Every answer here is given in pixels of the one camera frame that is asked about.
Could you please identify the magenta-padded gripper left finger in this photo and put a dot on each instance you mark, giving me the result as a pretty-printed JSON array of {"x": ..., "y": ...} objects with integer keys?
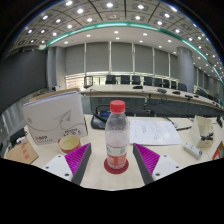
[{"x": 77, "y": 156}]

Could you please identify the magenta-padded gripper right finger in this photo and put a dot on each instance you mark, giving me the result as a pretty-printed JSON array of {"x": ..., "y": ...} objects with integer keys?
[{"x": 147, "y": 157}]

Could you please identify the clear red-capped water bottle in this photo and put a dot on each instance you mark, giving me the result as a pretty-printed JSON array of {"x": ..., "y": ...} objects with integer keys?
[{"x": 117, "y": 133}]

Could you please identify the red and cream mug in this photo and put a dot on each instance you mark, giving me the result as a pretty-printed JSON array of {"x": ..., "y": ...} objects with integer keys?
[{"x": 69, "y": 143}]

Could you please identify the white printed paper sheet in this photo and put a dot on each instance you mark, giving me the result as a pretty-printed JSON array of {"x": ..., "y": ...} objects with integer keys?
[{"x": 155, "y": 131}]

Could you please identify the flat round red coaster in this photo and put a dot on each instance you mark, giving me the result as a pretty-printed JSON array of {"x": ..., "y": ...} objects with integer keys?
[{"x": 110, "y": 168}]

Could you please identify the black desk phone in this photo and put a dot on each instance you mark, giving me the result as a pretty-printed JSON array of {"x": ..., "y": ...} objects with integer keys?
[{"x": 98, "y": 121}]

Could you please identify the white power strip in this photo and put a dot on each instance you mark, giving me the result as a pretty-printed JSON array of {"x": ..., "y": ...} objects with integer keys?
[{"x": 192, "y": 150}]

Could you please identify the white copy paper carton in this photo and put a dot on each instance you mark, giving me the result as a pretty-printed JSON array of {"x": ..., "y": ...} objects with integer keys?
[{"x": 53, "y": 116}]

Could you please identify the brown paper envelope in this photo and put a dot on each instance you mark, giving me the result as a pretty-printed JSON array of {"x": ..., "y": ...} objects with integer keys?
[{"x": 21, "y": 153}]

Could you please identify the small open white box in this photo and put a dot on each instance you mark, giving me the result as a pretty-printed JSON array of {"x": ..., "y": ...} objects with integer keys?
[{"x": 200, "y": 128}]

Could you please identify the black power strip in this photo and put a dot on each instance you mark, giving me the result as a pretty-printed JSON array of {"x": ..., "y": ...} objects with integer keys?
[{"x": 17, "y": 136}]

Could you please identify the long curved conference desk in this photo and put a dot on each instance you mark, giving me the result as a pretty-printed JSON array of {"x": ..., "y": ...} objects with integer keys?
[{"x": 133, "y": 90}]

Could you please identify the red-edged open cardboard box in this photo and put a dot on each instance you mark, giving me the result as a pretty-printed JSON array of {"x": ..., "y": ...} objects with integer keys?
[{"x": 219, "y": 152}]

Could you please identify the row of black office chairs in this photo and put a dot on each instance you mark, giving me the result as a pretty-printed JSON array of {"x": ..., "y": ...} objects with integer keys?
[{"x": 135, "y": 80}]

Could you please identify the group of ceiling lights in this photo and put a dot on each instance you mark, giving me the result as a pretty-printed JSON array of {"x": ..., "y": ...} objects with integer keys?
[{"x": 109, "y": 5}]

